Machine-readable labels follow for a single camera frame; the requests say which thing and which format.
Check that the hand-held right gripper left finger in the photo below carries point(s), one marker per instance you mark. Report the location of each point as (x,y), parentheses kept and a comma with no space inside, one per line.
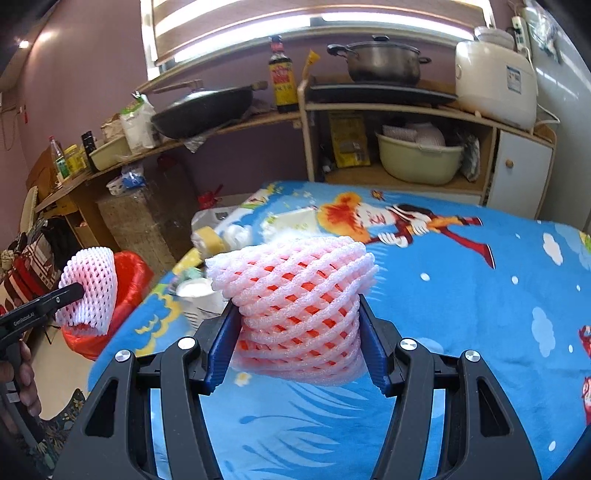
(221,344)

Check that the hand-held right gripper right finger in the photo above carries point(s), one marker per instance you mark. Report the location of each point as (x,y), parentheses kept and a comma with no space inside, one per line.
(376,346)

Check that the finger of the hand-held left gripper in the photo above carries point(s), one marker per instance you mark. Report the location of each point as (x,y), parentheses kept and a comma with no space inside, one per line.
(57,300)

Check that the pink foam fruit net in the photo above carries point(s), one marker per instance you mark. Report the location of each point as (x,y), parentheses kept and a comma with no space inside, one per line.
(90,277)
(295,286)

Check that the red trash bin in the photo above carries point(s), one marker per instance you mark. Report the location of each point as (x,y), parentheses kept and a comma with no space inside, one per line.
(131,281)

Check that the green patterned cloth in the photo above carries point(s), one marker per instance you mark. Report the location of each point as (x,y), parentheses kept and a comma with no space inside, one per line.
(189,273)

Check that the person's left hand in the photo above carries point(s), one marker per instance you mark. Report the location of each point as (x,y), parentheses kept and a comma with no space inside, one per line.
(27,383)

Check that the dark patterned cloth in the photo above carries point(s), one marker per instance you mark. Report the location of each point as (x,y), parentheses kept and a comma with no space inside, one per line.
(32,267)

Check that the white paper cup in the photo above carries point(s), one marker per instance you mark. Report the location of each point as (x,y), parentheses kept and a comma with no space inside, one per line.
(198,295)

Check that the printed blue blanket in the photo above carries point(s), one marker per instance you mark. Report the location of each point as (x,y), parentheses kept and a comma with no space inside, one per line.
(461,300)

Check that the yellow sponge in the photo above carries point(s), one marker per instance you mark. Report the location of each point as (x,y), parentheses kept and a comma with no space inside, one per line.
(212,242)

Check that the plastic-wrapped cardboard box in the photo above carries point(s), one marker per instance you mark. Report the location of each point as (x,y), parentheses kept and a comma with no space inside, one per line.
(134,221)

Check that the crumpled white tissue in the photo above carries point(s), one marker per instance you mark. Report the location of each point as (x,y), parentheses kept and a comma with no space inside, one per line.
(238,235)

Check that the red-capped clear bottle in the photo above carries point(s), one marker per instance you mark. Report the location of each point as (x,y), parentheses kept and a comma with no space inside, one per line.
(56,159)

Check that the yellow jar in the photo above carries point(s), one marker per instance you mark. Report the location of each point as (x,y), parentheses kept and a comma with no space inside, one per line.
(75,159)

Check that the blue and white packet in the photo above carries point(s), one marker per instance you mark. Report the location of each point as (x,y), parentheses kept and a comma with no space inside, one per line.
(134,177)

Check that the cream plastic basin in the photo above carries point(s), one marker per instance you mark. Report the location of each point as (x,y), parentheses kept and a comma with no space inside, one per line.
(111,154)

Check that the black box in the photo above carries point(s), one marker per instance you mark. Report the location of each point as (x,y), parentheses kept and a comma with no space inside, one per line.
(87,143)

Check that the brown paper bag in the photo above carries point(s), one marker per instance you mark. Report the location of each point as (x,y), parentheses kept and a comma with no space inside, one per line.
(111,127)

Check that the green plastic basin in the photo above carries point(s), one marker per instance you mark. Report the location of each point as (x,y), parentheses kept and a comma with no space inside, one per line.
(415,161)

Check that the white powder bag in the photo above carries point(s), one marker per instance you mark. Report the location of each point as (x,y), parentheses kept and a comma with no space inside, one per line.
(138,127)

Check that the clear plastic wrap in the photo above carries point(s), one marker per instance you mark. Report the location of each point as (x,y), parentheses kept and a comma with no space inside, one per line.
(194,143)

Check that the yellow packet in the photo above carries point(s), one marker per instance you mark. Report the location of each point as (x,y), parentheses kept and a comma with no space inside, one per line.
(348,138)

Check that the crinkled plastic bag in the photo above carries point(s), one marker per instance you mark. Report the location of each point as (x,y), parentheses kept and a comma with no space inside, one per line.
(471,157)

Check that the wooden rack with white cabinet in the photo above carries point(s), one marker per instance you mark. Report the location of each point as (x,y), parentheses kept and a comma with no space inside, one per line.
(519,184)

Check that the long wooden shelf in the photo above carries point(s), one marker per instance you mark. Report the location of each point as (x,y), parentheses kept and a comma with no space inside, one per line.
(240,122)

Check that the black wok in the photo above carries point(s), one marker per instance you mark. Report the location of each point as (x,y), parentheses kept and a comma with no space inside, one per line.
(203,113)

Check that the black induction cooktop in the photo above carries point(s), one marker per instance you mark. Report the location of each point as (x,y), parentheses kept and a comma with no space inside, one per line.
(383,94)

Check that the dark soy sauce bottle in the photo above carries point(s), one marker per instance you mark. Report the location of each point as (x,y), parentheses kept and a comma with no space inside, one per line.
(282,78)

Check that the steel cooking pot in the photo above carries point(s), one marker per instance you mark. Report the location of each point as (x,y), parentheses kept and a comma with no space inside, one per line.
(383,67)

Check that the white refrigerator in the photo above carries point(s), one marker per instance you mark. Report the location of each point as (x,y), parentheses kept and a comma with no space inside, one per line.
(563,138)

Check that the yellow bag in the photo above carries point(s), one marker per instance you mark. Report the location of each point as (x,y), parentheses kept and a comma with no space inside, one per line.
(311,62)

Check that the white rice cooker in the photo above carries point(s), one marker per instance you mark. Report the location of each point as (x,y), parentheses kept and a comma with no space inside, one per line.
(494,78)

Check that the striped window blind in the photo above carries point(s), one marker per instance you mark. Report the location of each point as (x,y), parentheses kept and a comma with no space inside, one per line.
(277,18)

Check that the white power strip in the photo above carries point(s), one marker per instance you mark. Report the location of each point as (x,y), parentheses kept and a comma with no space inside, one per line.
(519,30)

